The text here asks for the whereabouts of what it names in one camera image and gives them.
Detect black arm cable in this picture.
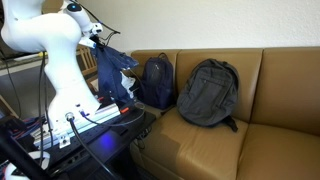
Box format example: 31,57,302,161
68,0,122,48

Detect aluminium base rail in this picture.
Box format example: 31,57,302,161
31,102,122,150

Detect navy blue backpack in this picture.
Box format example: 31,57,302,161
137,52,175,111

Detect thick black base cable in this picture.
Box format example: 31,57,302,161
64,112,120,180

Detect blue jeans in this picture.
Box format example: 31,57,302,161
90,44,140,105

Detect wooden chair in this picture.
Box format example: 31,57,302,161
76,44,100,93

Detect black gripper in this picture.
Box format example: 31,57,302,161
91,34,108,50

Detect black equipment with blue light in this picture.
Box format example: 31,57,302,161
0,108,158,180

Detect grey backpack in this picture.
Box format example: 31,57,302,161
176,58,240,133

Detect white crumpled cloth pile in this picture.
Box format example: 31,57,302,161
119,70,136,93

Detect tan leather sofa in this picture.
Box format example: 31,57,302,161
128,46,320,180

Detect black stand pole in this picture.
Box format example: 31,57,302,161
0,128,46,180

